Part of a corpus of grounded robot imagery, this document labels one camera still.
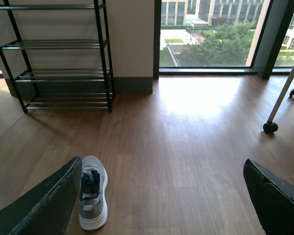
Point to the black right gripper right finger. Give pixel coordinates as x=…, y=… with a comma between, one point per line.
x=272, y=198

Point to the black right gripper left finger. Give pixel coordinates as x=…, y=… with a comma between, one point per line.
x=47, y=208

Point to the grey sneaker navy lining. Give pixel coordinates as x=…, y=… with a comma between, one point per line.
x=93, y=209

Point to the black metal shoe rack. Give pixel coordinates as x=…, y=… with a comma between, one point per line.
x=56, y=54

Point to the grey chair leg with caster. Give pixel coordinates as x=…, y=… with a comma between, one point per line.
x=270, y=126

